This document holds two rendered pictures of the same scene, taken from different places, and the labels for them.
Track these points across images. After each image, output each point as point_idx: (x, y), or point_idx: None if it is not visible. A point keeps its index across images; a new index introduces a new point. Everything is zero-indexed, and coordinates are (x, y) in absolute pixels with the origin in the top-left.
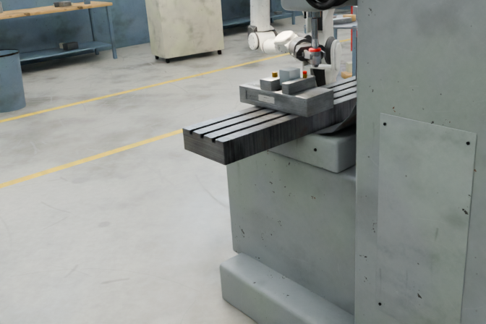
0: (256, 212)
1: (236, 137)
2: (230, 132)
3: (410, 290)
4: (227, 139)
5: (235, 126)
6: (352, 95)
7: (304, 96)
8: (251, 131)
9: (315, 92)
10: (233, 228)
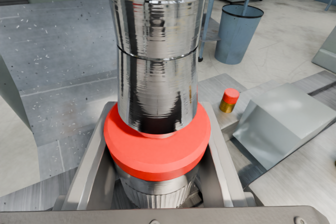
0: None
1: (313, 76)
2: (331, 90)
3: None
4: (323, 74)
5: (333, 103)
6: (47, 200)
7: (227, 80)
8: (298, 82)
9: (200, 93)
10: None
